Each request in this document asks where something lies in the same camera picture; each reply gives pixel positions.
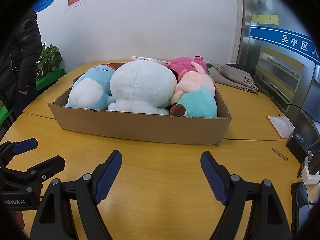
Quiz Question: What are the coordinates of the black adapter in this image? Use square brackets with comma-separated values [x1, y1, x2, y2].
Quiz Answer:
[308, 150, 320, 175]

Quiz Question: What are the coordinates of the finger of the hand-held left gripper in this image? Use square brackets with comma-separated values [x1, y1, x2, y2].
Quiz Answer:
[0, 138, 38, 168]
[24, 155, 66, 182]

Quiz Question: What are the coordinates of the green planter box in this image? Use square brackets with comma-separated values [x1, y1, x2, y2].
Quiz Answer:
[35, 68, 67, 92]

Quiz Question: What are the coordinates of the light pink plush toy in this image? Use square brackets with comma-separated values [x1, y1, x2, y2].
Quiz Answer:
[171, 61, 216, 105]

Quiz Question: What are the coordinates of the white charger block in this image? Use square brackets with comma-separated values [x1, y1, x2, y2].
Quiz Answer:
[300, 152, 320, 185]

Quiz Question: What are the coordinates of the blue plush toy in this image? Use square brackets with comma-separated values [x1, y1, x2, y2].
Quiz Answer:
[65, 64, 118, 110]

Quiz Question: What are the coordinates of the white plastic piece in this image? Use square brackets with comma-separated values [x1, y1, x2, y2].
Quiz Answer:
[131, 56, 172, 65]

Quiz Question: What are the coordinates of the grey cloth bag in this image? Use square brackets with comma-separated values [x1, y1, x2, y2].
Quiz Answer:
[209, 63, 259, 93]

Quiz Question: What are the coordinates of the green potted plant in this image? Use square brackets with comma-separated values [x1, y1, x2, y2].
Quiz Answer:
[36, 43, 63, 78]

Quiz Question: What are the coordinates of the black box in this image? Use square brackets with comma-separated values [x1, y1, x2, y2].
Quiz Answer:
[285, 127, 315, 164]

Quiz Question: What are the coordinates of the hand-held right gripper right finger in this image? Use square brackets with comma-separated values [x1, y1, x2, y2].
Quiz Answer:
[200, 151, 293, 240]

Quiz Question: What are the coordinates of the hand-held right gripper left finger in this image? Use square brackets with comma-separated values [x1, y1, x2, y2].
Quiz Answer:
[29, 150, 123, 240]

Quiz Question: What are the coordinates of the cardboard box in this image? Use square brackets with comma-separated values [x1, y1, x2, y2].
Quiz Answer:
[48, 59, 232, 146]

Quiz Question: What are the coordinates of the teal plush toy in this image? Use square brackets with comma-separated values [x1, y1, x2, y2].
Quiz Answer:
[170, 86, 218, 118]

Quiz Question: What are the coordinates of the blue window banner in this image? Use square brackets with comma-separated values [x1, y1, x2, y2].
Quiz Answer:
[250, 25, 320, 64]

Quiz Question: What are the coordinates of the magenta plush toy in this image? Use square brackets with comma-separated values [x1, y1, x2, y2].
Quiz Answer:
[166, 56, 209, 77]

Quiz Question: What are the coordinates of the white round plush toy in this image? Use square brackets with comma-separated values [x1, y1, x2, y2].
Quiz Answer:
[107, 59, 178, 116]

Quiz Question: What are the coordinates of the metal door frame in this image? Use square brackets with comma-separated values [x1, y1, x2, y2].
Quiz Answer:
[235, 0, 253, 64]

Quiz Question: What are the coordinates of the black cable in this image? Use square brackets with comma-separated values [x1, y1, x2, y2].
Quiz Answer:
[279, 104, 320, 123]

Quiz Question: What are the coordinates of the black flat device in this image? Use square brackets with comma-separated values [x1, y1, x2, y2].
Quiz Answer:
[291, 182, 311, 240]

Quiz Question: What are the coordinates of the white envelope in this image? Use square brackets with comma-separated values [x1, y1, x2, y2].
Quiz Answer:
[267, 116, 295, 139]

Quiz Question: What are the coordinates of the wooden stick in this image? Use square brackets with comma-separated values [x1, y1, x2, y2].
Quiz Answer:
[272, 148, 289, 160]

